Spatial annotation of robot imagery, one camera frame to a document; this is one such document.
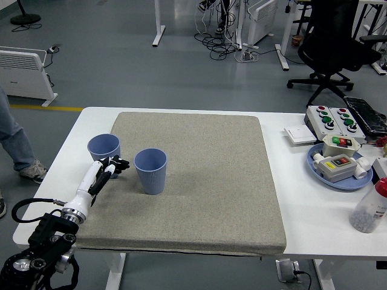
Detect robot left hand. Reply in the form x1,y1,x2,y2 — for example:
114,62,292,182
62,155,131,217

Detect blue ribbed plastic cup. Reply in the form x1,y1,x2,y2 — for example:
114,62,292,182
86,134,122,179
134,147,168,196

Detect white push-button control box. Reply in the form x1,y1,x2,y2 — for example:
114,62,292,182
328,107,367,144
304,105,344,140

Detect person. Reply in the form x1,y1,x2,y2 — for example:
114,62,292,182
198,0,233,35
0,86,48,218

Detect white table leg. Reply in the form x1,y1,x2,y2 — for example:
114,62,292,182
313,259,336,290
104,252,128,290

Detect grey-brown fabric mat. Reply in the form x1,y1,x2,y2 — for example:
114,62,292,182
72,111,287,257

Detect white panel heater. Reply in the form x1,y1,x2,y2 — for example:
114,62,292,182
0,45,59,109
243,0,279,50

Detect white desk leg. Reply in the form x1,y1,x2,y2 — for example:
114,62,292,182
152,0,166,47
275,0,299,72

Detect black fan stand base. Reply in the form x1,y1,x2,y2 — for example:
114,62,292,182
10,0,42,25

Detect grey floor socket box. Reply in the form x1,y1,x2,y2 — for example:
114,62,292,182
275,259,303,284

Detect white box green red buttons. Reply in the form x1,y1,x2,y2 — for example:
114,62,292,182
320,134,361,158

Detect grey box yellow red buttons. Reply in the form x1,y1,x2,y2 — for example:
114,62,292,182
312,152,372,184

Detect blue round plate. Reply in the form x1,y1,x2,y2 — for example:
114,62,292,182
307,143,374,191

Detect clear bottle red cap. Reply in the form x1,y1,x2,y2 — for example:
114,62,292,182
350,177,387,234

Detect black office chair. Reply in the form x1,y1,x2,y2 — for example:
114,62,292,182
286,0,383,107

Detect black wrapped keyboard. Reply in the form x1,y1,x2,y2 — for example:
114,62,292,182
343,95,387,136

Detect white cable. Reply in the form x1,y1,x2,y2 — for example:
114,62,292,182
194,8,209,34

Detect black cable tangle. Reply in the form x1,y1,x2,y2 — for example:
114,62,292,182
194,30,242,60

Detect white wall switch plate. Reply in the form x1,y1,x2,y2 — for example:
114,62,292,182
283,124,317,147

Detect black power cable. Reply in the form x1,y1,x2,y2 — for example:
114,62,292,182
293,269,313,290

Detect red wires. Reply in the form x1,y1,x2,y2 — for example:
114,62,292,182
364,137,387,149

